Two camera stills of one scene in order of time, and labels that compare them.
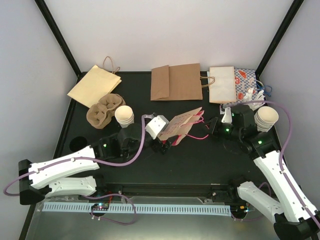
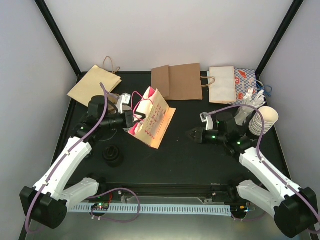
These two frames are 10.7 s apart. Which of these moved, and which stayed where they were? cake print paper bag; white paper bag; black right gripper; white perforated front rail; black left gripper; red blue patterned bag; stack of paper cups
Moved: black left gripper; black right gripper; cake print paper bag
Stayed: red blue patterned bag; stack of paper cups; white paper bag; white perforated front rail
